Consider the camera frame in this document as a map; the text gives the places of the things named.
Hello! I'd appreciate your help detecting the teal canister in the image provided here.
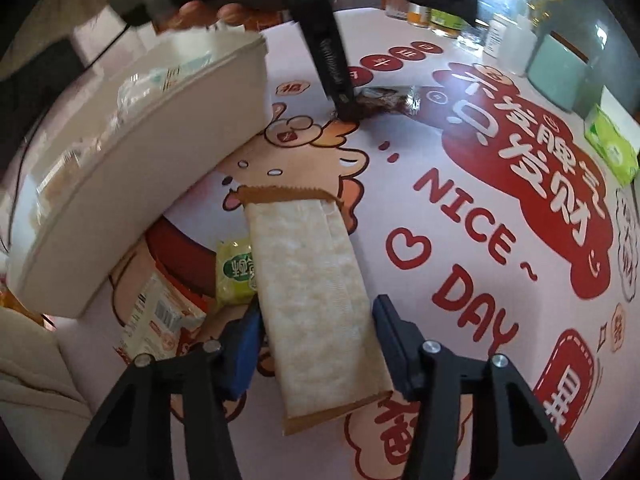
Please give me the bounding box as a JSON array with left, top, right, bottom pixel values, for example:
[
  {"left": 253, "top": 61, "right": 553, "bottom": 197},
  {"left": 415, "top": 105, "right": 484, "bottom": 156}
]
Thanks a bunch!
[{"left": 525, "top": 32, "right": 591, "bottom": 113}]

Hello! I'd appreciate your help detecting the white red-edged snack packet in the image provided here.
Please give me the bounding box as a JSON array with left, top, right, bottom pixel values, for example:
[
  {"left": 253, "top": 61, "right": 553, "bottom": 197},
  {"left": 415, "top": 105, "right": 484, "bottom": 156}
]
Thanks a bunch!
[{"left": 117, "top": 272, "right": 208, "bottom": 361}]

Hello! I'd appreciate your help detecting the white plastic tray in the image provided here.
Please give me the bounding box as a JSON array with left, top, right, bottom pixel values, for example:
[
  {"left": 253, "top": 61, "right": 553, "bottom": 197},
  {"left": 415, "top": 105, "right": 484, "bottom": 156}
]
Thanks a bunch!
[{"left": 0, "top": 30, "right": 268, "bottom": 318}]

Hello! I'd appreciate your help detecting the green tissue box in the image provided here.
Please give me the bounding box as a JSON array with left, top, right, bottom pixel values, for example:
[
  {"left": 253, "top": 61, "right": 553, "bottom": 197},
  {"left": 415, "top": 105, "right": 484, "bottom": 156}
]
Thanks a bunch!
[{"left": 582, "top": 85, "right": 640, "bottom": 186}]

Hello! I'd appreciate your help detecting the beige cloth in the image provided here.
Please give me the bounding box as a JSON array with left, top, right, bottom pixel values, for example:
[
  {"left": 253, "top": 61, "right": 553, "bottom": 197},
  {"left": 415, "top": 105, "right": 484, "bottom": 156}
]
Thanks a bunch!
[{"left": 0, "top": 305, "right": 96, "bottom": 441}]

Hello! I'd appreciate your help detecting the green snack packet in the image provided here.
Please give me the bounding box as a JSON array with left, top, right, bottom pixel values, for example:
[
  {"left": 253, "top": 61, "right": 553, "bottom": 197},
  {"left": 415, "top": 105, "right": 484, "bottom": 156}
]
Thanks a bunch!
[{"left": 215, "top": 239, "right": 258, "bottom": 306}]

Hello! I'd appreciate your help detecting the white squeeze bottle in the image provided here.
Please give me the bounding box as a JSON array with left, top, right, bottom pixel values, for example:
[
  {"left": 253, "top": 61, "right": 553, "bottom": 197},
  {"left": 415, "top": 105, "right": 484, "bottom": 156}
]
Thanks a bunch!
[{"left": 505, "top": 12, "right": 541, "bottom": 78}]

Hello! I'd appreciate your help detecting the person's left forearm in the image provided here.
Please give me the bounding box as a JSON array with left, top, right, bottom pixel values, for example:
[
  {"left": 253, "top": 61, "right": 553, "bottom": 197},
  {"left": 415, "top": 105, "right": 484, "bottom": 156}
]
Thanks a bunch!
[{"left": 0, "top": 0, "right": 146, "bottom": 81}]

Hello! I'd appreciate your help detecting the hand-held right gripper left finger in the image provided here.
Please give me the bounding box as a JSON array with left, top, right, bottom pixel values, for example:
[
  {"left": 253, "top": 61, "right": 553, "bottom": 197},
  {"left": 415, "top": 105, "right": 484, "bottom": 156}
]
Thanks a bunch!
[{"left": 62, "top": 305, "right": 263, "bottom": 480}]

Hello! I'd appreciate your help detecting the small brown snack packet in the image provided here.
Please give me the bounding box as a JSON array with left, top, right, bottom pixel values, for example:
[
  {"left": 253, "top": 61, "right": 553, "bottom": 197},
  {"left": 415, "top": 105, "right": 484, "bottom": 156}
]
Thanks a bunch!
[{"left": 350, "top": 84, "right": 426, "bottom": 120}]

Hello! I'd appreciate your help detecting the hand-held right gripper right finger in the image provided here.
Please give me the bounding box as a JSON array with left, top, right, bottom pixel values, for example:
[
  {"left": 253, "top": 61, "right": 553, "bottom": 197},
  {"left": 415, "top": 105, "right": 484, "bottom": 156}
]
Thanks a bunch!
[{"left": 371, "top": 294, "right": 576, "bottom": 480}]

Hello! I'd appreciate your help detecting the person's left hand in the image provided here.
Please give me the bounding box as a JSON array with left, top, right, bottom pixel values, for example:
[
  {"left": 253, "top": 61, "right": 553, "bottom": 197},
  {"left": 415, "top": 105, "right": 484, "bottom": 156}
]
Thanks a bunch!
[{"left": 170, "top": 0, "right": 249, "bottom": 28}]

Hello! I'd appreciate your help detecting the long beige wafer packet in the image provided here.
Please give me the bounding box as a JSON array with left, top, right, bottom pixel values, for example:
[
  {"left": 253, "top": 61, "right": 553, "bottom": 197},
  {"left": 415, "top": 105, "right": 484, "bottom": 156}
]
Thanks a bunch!
[{"left": 239, "top": 184, "right": 396, "bottom": 436}]

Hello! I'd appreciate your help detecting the glass bottle green label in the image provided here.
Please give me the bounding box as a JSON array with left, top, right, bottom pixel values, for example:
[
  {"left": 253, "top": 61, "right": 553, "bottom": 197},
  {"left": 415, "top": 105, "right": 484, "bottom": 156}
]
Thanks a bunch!
[{"left": 429, "top": 7, "right": 463, "bottom": 38}]

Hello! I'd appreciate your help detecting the white pill bottle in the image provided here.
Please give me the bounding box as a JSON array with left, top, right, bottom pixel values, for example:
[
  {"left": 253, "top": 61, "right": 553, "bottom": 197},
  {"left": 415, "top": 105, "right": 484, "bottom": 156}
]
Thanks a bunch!
[{"left": 482, "top": 12, "right": 516, "bottom": 58}]

